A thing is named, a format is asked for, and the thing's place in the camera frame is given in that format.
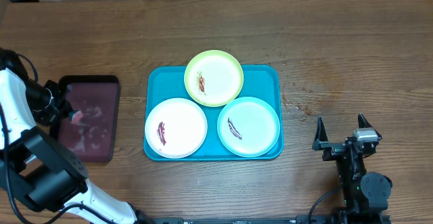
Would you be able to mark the yellow-green rimmed plate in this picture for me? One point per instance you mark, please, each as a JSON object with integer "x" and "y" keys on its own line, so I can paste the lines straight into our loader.
{"x": 213, "y": 78}

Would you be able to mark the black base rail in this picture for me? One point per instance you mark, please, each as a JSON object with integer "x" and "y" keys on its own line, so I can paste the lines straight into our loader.
{"x": 300, "y": 219}

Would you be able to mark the light blue rimmed plate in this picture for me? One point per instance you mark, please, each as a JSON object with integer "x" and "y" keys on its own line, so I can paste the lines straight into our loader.
{"x": 248, "y": 127}

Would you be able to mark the teal plastic serving tray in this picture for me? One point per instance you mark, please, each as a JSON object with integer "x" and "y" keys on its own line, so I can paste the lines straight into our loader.
{"x": 167, "y": 82}

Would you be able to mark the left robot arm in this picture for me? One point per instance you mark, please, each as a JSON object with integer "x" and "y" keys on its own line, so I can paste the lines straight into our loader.
{"x": 39, "y": 172}

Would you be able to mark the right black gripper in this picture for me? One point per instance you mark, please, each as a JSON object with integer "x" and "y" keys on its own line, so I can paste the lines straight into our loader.
{"x": 333, "y": 150}

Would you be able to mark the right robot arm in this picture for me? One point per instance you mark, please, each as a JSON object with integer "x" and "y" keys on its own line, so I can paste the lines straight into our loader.
{"x": 365, "y": 194}

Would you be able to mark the green and pink sponge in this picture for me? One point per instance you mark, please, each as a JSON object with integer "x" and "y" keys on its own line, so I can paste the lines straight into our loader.
{"x": 75, "y": 117}

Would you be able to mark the white plate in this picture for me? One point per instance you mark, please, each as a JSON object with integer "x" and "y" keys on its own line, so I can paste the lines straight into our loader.
{"x": 176, "y": 128}

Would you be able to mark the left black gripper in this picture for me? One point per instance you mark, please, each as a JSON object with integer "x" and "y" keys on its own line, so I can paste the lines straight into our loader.
{"x": 58, "y": 113}

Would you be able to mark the black tray with red water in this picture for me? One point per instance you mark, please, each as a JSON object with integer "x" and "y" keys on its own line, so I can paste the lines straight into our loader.
{"x": 96, "y": 98}

